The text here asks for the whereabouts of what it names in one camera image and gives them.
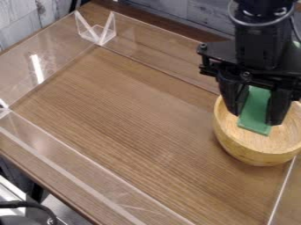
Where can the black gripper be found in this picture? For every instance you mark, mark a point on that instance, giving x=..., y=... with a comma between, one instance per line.
x=258, y=59

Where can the green rectangular block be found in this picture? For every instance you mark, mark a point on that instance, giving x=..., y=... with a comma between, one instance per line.
x=254, y=114

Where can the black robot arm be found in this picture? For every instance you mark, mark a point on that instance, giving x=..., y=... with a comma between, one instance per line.
x=262, y=13

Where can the light wooden bowl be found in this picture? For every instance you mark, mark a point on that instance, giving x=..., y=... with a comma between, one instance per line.
x=253, y=148

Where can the clear acrylic tray wall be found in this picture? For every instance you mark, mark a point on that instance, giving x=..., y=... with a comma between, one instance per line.
x=108, y=126

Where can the clear acrylic corner bracket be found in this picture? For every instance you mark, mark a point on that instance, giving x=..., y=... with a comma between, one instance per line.
x=95, y=33

